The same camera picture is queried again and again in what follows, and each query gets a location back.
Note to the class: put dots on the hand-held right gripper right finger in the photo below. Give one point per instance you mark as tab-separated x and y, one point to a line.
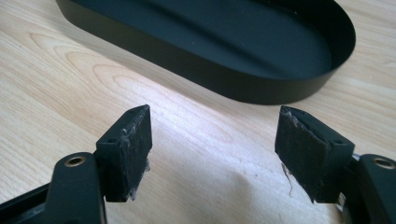
311	155

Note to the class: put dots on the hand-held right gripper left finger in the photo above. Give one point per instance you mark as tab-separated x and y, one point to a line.
124	155

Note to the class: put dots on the black oval metal tray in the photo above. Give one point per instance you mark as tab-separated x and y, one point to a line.
218	46

